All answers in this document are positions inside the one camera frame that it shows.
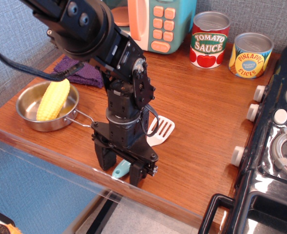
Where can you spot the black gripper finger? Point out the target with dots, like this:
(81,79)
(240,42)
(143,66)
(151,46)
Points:
(137,172)
(106,157)

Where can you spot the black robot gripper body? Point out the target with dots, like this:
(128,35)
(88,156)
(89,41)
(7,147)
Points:
(128,140)

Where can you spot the white spatula teal handle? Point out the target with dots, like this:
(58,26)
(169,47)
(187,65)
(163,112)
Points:
(166,127)

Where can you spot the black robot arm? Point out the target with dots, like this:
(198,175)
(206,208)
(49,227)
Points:
(84,30)

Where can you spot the purple folded cloth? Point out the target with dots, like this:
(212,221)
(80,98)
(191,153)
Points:
(88,75)

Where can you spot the yellow toy corn cob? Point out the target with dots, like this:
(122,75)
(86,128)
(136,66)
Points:
(53,100)

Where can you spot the small steel frying pan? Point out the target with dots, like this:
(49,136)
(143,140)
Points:
(28,102)

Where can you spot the toy microwave teal and cream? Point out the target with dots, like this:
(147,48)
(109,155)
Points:
(158,26)

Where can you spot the orange object bottom left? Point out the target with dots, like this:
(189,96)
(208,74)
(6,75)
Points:
(9,229)

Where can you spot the black toy stove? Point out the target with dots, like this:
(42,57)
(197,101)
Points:
(259,205)

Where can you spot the tomato sauce can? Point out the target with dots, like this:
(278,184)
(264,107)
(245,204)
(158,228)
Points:
(208,39)

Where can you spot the pineapple slices can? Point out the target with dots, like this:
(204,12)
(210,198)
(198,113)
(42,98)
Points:
(250,55)

